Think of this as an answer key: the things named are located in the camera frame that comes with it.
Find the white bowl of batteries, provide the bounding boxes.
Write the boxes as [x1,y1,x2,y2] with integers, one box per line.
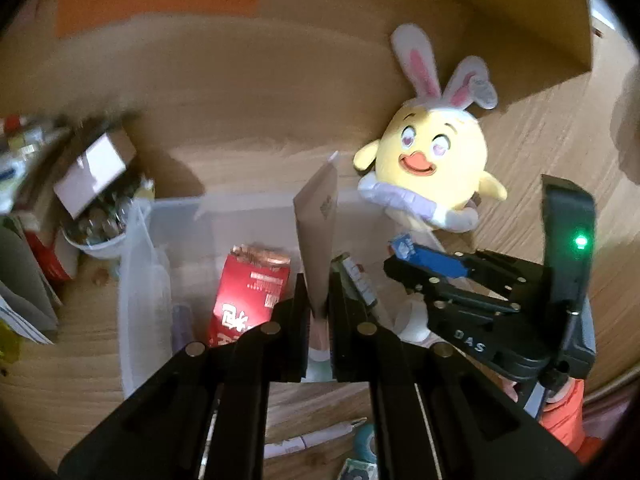
[62,180,151,261]

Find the purple metallic cylinder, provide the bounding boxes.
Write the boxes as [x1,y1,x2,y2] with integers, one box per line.
[171,302,193,356]

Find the folded white papers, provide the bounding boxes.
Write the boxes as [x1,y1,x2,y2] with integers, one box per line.
[0,225,63,346]

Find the small cardboard box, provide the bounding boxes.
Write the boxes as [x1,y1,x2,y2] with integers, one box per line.
[52,130,138,221]

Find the red foil packet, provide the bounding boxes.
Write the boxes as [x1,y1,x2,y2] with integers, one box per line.
[206,244,292,348]

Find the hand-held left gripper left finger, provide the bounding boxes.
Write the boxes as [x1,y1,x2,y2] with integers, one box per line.
[57,272,313,480]

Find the yellow chick plush toy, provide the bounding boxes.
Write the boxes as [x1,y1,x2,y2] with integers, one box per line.
[352,22,508,233]

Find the person's right forearm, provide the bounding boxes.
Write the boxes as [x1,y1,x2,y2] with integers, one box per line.
[537,377,608,466]

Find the white pen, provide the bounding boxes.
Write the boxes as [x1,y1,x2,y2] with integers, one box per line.
[262,417,368,461]

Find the clear plastic storage box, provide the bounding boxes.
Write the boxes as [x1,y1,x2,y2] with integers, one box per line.
[117,191,451,401]

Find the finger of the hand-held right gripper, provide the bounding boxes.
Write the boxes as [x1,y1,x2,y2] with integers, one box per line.
[383,256,511,313]
[412,245,546,293]

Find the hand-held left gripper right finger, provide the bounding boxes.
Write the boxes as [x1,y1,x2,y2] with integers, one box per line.
[327,260,586,480]

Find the teal tape roll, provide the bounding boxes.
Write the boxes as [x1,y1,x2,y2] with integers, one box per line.
[352,422,378,463]

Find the dark green spray bottle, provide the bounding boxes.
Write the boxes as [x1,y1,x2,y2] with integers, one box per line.
[334,254,381,321]

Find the white tape roll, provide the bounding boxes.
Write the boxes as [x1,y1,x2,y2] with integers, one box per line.
[395,295,436,346]

